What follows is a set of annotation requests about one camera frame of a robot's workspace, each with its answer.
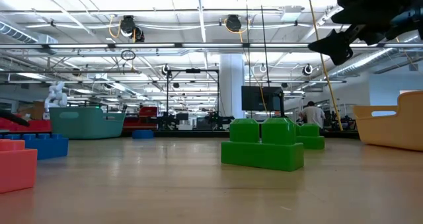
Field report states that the black background robot station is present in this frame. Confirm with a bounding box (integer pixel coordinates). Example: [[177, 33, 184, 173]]
[[155, 111, 181, 131], [204, 111, 235, 131]]

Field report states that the black monitor on stand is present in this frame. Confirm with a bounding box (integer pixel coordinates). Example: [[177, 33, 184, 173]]
[[241, 85, 286, 118]]

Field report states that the blue toy building block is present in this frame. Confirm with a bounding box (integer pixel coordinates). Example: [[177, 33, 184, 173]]
[[132, 129, 155, 139], [0, 133, 69, 161]]

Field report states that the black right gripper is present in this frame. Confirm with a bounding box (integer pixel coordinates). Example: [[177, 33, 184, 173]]
[[308, 0, 410, 66]]

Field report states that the black background rig frame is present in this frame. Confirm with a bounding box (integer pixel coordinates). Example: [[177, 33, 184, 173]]
[[166, 68, 221, 126]]

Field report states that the long yellow hanging cable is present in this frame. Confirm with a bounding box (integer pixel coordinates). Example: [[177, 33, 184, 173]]
[[306, 0, 344, 131]]

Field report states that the orange toy building block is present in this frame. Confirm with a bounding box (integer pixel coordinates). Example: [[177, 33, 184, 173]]
[[0, 139, 38, 194]]

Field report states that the red cart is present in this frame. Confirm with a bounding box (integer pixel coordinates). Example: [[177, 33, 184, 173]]
[[0, 116, 53, 133], [122, 106, 159, 131]]

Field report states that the green toy building block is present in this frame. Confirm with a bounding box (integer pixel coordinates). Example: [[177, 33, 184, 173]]
[[221, 117, 305, 172], [295, 123, 326, 150]]

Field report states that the brown cardboard box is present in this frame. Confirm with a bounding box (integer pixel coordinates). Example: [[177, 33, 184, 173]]
[[18, 100, 46, 121]]

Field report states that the yellow plastic bin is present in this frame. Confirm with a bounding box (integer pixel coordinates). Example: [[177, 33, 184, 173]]
[[352, 91, 423, 152]]

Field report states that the black arm loop cable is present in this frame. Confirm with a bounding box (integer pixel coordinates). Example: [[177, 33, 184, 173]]
[[0, 110, 30, 128]]

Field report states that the black ceiling cable reel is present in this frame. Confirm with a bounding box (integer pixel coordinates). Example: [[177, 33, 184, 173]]
[[224, 14, 243, 33], [118, 15, 145, 43]]

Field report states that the black aluminium table frame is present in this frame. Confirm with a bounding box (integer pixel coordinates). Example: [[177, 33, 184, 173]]
[[0, 128, 361, 139]]

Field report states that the person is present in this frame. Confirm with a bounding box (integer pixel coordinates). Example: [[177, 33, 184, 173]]
[[298, 100, 327, 128]]

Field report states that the silver air duct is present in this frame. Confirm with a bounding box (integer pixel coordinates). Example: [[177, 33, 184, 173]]
[[325, 35, 423, 78], [0, 20, 59, 46]]

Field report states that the light teal plastic bin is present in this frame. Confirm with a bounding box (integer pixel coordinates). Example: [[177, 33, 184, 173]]
[[48, 106, 127, 140]]

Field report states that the white building column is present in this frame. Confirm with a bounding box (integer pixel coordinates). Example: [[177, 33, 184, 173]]
[[219, 54, 246, 119]]

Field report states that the thin black hanging cable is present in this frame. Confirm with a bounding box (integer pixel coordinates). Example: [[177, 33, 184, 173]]
[[245, 0, 251, 87]]

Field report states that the long ceiling light bar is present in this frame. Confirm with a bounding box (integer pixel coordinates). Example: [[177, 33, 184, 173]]
[[0, 42, 423, 50]]

